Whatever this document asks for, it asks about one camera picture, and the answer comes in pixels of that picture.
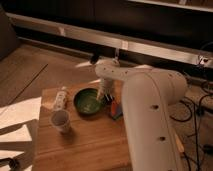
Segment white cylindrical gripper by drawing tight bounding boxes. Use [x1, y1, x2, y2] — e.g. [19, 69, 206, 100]
[97, 78, 114, 100]

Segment green ceramic bowl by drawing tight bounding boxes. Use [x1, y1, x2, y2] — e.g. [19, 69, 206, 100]
[73, 88, 104, 116]

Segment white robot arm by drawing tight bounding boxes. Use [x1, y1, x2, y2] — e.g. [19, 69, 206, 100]
[95, 60, 187, 171]

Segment black rectangular block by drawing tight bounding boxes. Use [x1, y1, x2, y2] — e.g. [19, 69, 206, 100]
[104, 94, 114, 104]

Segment orange and blue toy blocks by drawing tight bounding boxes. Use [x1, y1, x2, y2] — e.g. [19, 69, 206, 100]
[110, 100, 123, 120]

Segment white plastic bottle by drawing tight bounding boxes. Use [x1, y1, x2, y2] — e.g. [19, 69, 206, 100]
[53, 87, 68, 111]

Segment white paper cup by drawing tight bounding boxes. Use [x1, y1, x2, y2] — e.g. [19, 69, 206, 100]
[50, 110, 71, 133]

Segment white paper sheets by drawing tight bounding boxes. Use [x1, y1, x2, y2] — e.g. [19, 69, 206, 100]
[0, 97, 41, 171]

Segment black floor cables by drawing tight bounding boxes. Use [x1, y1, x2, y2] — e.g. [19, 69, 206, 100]
[169, 49, 213, 171]

